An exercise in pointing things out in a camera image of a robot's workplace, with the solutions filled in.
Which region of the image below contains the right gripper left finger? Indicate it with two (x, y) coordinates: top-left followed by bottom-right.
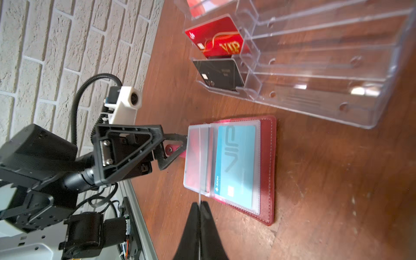
(173, 203), (200, 260)

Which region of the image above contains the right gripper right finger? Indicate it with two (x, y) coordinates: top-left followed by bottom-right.
(200, 201), (229, 260)

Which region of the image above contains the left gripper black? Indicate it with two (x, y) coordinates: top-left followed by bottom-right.
(62, 124), (187, 192)

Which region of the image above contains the teal card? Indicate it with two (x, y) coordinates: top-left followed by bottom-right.
(213, 120), (261, 215)

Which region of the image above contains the red leather card wallet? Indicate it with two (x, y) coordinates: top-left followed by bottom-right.
(180, 115), (277, 225)

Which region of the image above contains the clear acrylic card display stand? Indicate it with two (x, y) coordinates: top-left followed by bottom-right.
(176, 1), (416, 129)

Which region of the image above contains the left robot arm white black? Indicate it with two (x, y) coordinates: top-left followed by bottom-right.
(1, 124), (187, 260)

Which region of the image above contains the black VIP card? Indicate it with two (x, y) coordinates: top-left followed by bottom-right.
(193, 58), (244, 92)

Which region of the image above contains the red VIP card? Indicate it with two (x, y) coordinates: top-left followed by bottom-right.
(185, 14), (251, 59)

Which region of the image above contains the white red circle card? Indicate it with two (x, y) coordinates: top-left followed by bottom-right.
(187, 0), (230, 18)

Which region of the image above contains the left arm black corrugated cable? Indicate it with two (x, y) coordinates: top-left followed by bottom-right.
(70, 73), (123, 147)

